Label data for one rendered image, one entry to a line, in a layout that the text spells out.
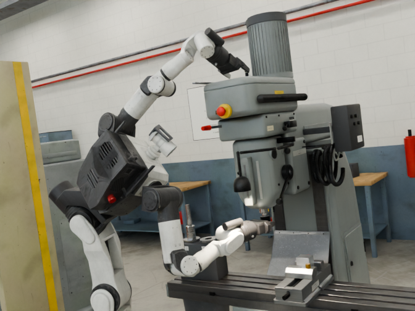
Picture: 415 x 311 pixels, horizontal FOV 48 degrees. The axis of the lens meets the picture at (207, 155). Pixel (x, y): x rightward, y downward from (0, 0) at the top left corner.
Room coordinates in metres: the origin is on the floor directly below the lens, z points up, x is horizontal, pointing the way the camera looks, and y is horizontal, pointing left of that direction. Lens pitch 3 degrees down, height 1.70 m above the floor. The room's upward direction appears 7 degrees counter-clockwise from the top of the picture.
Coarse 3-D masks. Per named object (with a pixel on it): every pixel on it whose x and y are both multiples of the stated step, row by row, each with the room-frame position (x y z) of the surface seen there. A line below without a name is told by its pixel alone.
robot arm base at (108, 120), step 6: (108, 114) 2.06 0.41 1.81; (102, 120) 2.07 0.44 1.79; (108, 120) 2.05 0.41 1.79; (114, 120) 2.04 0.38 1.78; (102, 126) 2.06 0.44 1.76; (108, 126) 2.04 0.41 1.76; (114, 126) 2.03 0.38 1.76; (102, 132) 2.06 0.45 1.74; (120, 132) 2.06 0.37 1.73; (132, 132) 2.14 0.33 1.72
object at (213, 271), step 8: (184, 240) 2.39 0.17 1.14; (192, 240) 2.37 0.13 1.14; (200, 240) 2.35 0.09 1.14; (208, 240) 2.33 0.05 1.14; (216, 240) 2.34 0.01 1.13; (192, 248) 2.34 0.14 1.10; (200, 248) 2.32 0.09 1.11; (224, 256) 2.37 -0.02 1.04; (216, 264) 2.29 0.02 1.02; (224, 264) 2.36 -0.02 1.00; (200, 272) 2.33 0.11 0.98; (208, 272) 2.31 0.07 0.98; (216, 272) 2.29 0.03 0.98; (224, 272) 2.35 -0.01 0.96; (216, 280) 2.29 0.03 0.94
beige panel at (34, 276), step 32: (0, 64) 3.04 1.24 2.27; (0, 96) 3.01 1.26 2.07; (32, 96) 3.20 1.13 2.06; (0, 128) 2.98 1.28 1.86; (32, 128) 3.17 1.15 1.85; (0, 160) 2.96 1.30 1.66; (32, 160) 3.14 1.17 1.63; (0, 192) 2.93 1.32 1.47; (32, 192) 3.11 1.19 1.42; (0, 224) 2.91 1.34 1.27; (32, 224) 3.09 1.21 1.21; (0, 256) 2.88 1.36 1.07; (32, 256) 3.06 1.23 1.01; (0, 288) 2.89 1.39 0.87; (32, 288) 3.03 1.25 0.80
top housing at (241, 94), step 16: (224, 80) 1.97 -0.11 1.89; (240, 80) 1.92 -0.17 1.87; (256, 80) 1.93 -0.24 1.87; (272, 80) 2.05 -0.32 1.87; (288, 80) 2.19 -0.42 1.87; (208, 96) 2.01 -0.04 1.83; (224, 96) 1.96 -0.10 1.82; (240, 96) 1.92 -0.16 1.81; (256, 96) 1.93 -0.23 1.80; (208, 112) 2.02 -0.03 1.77; (240, 112) 1.93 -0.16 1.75; (256, 112) 1.93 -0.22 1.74; (272, 112) 2.06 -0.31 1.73
